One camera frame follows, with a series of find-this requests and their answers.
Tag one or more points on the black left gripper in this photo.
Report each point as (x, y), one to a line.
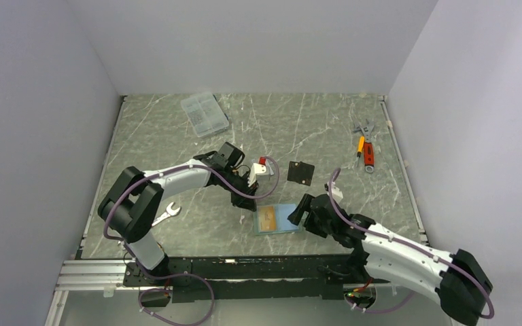
(242, 202)

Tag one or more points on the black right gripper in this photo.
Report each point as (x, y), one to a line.
(297, 215)

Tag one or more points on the green card holder wallet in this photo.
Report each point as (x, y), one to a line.
(283, 225)

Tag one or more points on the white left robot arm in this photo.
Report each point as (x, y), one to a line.
(131, 205)

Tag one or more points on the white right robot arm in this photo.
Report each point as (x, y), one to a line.
(455, 281)

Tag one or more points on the clear plastic organizer box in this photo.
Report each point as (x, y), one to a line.
(205, 114)

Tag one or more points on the silver open-end wrench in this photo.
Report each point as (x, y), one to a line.
(170, 211)

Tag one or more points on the orange small screwdriver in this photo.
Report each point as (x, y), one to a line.
(360, 146)

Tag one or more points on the red adjustable wrench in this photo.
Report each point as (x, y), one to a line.
(367, 148)

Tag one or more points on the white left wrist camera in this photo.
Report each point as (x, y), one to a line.
(261, 168)

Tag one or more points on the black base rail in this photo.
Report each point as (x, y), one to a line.
(328, 277)

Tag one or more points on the aluminium frame rail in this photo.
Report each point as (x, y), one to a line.
(105, 276)

